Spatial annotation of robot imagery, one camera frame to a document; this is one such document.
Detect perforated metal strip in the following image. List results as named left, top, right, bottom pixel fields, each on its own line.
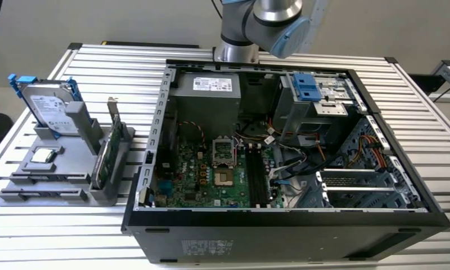
left=306, top=0, right=330, bottom=54

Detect red orange yellow power wires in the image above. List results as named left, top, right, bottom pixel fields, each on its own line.
left=345, top=134, right=393, bottom=169

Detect green motherboard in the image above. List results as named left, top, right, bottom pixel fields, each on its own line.
left=153, top=139, right=286, bottom=209

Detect thick black sleeved cable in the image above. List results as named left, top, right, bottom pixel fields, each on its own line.
left=281, top=153, right=347, bottom=181

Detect metal socket cover frame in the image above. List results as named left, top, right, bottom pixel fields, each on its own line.
left=211, top=135, right=235, bottom=167

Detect grey power supply unit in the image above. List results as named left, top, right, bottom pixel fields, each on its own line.
left=170, top=71, right=243, bottom=138

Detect hard disk in blue carrier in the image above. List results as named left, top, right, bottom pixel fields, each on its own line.
left=8, top=73, right=84, bottom=138

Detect RAM slot with white clips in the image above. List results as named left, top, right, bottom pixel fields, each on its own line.
left=249, top=143, right=261, bottom=209

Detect CPU socket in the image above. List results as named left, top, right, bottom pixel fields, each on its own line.
left=213, top=168, right=235, bottom=187

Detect grey parts rack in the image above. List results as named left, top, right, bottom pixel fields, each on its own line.
left=0, top=101, right=136, bottom=208

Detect metal disk bay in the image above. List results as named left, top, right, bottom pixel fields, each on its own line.
left=314, top=164, right=411, bottom=209

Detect black case fan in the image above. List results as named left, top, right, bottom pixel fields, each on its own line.
left=160, top=109, right=181, bottom=161

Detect blue plastic drive latch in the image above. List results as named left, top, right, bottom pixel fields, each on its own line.
left=291, top=73, right=321, bottom=102

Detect black box beside table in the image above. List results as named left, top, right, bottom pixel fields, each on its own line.
left=407, top=73, right=446, bottom=93

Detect metal optical drive cage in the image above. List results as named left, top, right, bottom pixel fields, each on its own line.
left=273, top=71, right=365, bottom=143

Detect black open PC case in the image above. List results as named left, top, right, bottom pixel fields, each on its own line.
left=120, top=58, right=450, bottom=265

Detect orange black power wires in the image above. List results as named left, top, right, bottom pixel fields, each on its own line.
left=269, top=117, right=327, bottom=163

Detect silver CPU chip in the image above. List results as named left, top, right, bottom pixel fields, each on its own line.
left=29, top=147, right=57, bottom=164

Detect green graphics card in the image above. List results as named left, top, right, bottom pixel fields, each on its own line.
left=90, top=96, right=122, bottom=189

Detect twisted multicolour fan wire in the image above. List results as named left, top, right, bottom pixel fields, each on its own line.
left=178, top=120, right=208, bottom=149

